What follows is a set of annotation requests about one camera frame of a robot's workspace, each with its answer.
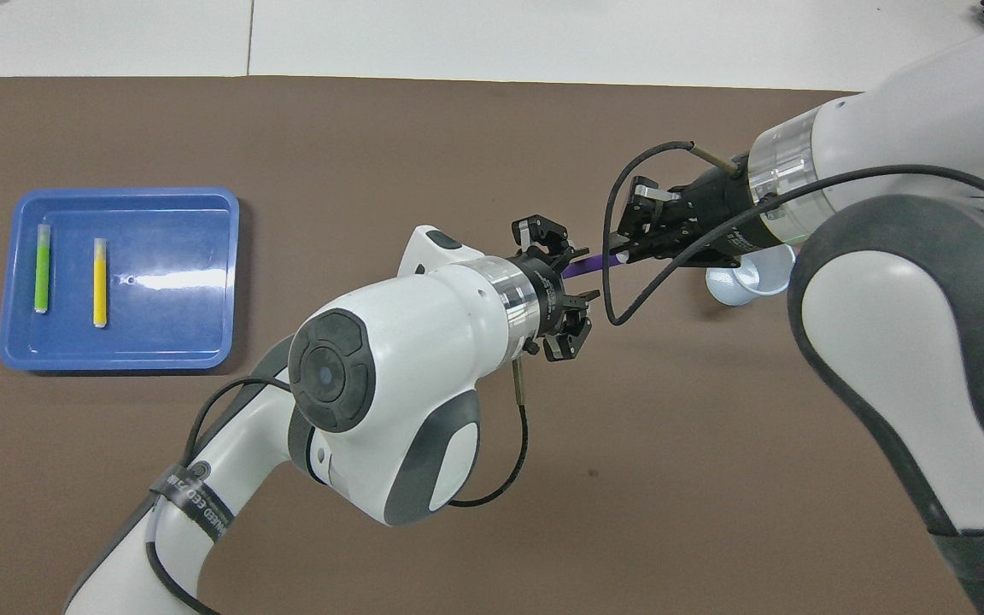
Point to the yellow pen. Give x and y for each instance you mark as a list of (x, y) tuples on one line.
[(100, 286)]

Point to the blue plastic tray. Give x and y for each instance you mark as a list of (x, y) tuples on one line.
[(167, 333)]

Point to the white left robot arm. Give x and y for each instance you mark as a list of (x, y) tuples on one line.
[(407, 359)]

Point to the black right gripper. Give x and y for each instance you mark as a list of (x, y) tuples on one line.
[(714, 209)]

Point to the green pen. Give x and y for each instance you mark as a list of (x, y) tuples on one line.
[(43, 273)]

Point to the clear plastic cup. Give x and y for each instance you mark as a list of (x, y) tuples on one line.
[(748, 286)]

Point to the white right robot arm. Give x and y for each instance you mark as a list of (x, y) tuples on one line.
[(902, 342)]

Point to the purple pen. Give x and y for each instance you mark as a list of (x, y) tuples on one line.
[(590, 263)]

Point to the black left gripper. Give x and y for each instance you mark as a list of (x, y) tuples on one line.
[(547, 290)]

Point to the brown table mat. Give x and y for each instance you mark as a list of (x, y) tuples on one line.
[(202, 111)]

